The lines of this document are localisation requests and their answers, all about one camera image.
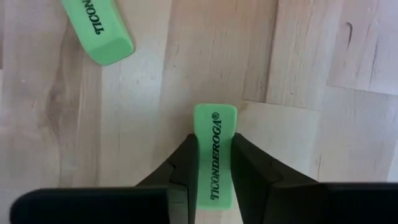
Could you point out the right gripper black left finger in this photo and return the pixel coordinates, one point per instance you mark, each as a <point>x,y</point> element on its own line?
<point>183,186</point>

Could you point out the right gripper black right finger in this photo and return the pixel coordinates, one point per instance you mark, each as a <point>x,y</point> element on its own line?
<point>255,186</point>

